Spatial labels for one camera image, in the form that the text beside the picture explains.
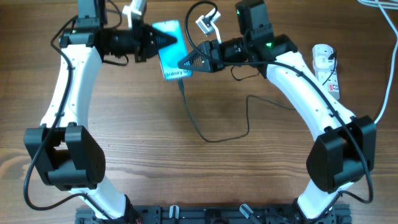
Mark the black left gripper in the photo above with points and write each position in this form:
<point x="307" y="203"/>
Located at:
<point x="149" y="48"/>

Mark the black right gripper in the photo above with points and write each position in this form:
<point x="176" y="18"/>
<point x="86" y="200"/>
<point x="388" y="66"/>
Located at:
<point x="207" y="49"/>

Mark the blue screen Galaxy smartphone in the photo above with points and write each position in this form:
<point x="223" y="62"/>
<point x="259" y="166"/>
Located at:
<point x="169" y="56"/>

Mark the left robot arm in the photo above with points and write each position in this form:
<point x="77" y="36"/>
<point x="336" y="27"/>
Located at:
<point x="63" y="152"/>

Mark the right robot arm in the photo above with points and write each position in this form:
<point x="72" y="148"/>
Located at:
<point x="344" y="144"/>

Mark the white USB plug adapter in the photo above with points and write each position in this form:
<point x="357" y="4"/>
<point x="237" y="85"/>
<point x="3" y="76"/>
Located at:
<point x="324" y="61"/>

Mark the white power strip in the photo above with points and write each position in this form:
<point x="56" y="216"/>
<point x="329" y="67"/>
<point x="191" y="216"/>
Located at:
<point x="328" y="78"/>

